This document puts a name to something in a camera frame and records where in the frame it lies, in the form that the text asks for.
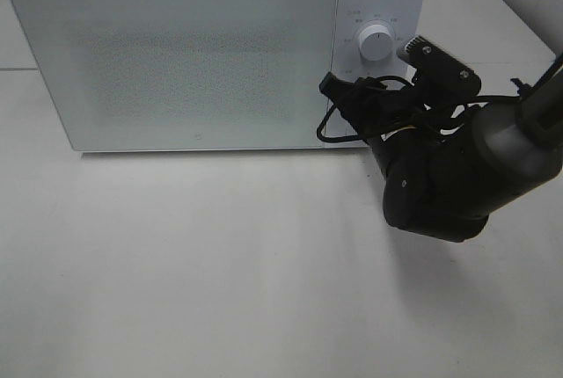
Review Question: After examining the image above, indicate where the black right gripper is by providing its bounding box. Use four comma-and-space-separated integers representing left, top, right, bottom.
318, 70, 445, 177

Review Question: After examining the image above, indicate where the white microwave door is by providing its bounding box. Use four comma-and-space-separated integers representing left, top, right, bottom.
11, 0, 336, 152

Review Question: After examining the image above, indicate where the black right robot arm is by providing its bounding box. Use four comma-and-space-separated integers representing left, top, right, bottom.
319, 41, 562, 243

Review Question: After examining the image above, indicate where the upper white power knob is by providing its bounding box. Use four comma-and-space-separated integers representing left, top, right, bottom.
357, 21, 395, 62

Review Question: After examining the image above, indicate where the white microwave oven body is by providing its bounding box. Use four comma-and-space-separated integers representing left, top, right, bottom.
4, 0, 428, 160

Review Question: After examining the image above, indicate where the black right camera cable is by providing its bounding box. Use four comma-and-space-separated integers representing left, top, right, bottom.
314, 75, 529, 144

